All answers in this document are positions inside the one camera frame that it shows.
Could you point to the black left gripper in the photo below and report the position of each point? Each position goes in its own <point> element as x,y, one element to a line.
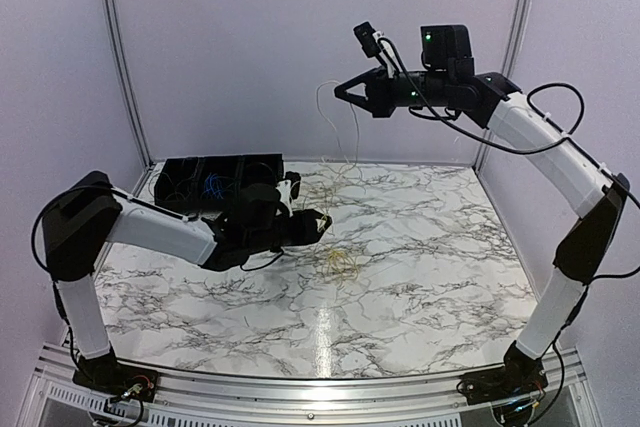
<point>307,226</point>

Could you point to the aluminium corner post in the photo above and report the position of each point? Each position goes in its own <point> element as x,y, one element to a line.
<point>125,81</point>
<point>516,36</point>

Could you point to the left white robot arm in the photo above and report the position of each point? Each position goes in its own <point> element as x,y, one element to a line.
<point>71,230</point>

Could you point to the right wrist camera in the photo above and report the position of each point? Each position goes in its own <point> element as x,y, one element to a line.
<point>373,47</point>

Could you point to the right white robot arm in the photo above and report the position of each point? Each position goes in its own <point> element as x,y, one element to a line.
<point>447,87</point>

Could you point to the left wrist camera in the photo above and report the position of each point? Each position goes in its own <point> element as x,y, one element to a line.
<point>288,189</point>

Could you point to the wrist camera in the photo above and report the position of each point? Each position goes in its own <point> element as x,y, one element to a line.
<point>288,189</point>
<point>373,47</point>

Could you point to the left aluminium corner post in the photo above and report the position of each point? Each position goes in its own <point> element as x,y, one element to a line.
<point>125,81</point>

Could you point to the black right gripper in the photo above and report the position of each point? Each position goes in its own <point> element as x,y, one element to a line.
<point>379,100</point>

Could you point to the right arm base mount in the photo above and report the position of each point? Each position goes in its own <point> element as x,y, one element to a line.
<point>498,383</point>

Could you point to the right aluminium corner post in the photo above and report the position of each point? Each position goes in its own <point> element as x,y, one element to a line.
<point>516,36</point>

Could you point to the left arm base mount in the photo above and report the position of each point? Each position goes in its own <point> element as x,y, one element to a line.
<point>122,382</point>

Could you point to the black compartment tray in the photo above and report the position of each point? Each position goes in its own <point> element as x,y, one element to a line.
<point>211,183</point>

